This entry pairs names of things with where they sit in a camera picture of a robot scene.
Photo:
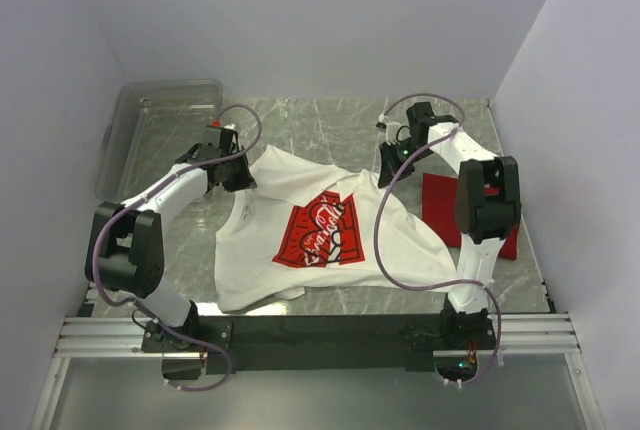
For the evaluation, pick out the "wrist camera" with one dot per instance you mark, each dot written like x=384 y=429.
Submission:
x=393 y=131
x=218 y=141

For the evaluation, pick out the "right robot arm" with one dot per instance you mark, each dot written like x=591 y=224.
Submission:
x=487 y=208

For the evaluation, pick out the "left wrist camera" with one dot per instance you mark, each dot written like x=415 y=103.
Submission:
x=218 y=141

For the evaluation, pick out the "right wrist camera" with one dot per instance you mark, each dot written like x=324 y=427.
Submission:
x=393 y=131

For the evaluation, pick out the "white Coca-Cola t-shirt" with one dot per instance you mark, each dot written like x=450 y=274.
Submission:
x=310 y=225

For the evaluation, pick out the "black mounting base bar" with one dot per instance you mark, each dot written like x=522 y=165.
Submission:
x=339 y=342

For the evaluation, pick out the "aluminium rail frame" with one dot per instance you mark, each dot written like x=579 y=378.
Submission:
x=279 y=370

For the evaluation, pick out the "folded red t-shirt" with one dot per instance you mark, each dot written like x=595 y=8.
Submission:
x=438 y=212

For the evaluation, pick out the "clear plastic bin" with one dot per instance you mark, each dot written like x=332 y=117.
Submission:
x=153 y=124

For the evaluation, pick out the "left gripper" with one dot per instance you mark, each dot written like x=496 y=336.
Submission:
x=245 y=181

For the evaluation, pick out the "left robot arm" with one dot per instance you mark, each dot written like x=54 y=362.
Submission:
x=126 y=256

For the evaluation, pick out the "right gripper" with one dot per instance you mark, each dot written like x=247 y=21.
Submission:
x=389 y=166

